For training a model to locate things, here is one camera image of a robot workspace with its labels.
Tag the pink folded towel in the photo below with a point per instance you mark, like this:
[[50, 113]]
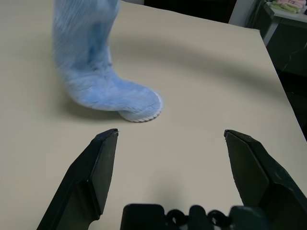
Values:
[[298, 3]]

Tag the light blue terry towel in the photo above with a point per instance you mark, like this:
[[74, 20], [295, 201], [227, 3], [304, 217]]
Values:
[[96, 91]]

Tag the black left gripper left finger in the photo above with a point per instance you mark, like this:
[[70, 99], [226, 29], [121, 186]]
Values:
[[81, 179]]

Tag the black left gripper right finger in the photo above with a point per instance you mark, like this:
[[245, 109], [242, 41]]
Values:
[[259, 172]]

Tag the pale green folded towel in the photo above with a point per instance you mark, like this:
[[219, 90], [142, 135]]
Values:
[[285, 7]]

